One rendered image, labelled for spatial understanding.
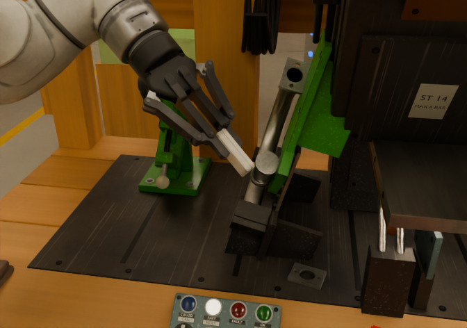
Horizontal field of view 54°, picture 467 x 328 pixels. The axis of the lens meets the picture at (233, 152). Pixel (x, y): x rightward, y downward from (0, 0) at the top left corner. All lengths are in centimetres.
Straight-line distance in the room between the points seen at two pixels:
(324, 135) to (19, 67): 45
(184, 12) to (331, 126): 57
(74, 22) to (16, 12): 8
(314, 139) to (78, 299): 44
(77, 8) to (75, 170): 55
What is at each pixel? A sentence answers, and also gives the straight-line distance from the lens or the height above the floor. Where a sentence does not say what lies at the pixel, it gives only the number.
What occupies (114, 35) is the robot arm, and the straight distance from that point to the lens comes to 69.
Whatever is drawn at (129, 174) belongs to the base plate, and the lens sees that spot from 108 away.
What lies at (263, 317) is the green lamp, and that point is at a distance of 65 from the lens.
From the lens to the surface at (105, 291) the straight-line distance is 78.
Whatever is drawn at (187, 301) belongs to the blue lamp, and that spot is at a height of 95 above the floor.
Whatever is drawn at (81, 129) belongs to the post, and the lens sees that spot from 125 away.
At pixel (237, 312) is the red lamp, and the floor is 95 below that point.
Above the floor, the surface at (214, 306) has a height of 95.
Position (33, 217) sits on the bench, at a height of 88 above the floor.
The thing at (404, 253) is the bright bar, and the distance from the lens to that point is 70.
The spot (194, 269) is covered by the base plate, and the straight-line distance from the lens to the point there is 79.
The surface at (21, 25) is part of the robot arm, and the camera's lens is 70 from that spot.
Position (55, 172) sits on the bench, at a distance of 118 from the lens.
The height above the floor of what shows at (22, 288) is 90.
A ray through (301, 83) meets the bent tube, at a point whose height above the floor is 119.
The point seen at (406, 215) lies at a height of 113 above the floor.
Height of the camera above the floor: 143
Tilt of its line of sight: 27 degrees down
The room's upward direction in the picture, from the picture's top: straight up
